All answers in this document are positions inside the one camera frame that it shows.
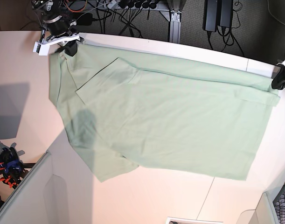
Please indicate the light green T-shirt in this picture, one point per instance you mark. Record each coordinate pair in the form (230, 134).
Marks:
(123, 109)

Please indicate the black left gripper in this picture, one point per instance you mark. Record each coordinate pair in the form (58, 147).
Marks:
(278, 82)

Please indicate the black power brick pair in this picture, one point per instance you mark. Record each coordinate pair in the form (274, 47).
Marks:
(217, 13)

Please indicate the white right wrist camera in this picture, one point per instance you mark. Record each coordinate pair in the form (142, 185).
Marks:
(41, 48)

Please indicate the black power adapter left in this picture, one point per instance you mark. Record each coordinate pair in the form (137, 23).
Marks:
(83, 19)

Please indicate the black power strip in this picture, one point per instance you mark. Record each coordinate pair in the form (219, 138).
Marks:
(146, 4)

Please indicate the grey partition panel left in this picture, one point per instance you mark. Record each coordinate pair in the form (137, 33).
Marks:
(26, 204)

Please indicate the grey partition panel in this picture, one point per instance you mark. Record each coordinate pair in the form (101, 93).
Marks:
(26, 204)
(264, 213)

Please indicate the grey partition panel right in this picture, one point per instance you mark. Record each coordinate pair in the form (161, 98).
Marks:
(264, 213)

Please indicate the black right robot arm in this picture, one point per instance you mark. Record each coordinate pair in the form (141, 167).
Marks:
(53, 7)

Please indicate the blue orange clamp tool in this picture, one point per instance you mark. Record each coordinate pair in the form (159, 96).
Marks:
(10, 167)

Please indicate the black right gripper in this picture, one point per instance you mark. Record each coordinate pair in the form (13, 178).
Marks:
(57, 26)

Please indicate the aluminium frame post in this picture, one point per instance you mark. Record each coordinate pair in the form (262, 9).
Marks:
(173, 16)

